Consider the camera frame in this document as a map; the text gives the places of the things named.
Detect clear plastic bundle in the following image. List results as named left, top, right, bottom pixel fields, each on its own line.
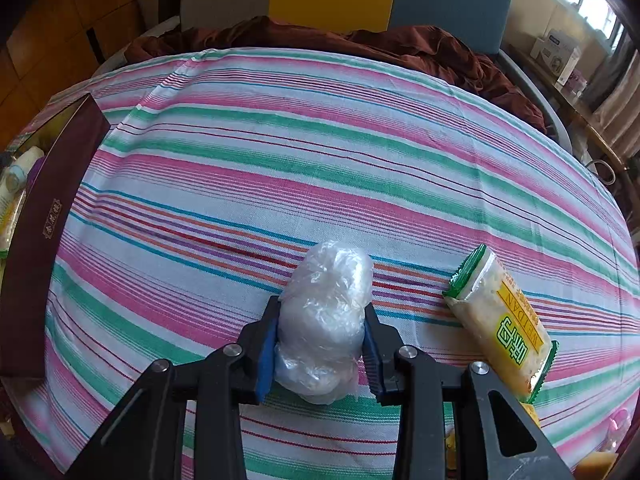
left=274, top=240, right=373, bottom=405

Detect white roll container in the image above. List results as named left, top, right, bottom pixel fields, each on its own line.
left=4, top=146, right=44, bottom=194

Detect striped bed sheet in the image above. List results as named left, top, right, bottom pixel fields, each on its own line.
left=4, top=48, right=639, bottom=471

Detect gold storage box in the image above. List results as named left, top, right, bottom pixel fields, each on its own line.
left=1, top=93, right=110, bottom=379

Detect dark red blanket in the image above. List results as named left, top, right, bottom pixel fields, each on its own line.
left=125, top=15, right=547, bottom=133

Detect white appliance box on shelf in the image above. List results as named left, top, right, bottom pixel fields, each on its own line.
left=529, top=29, right=582, bottom=86

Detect wooden wardrobe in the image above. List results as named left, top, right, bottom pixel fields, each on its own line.
left=1, top=0, right=144, bottom=146

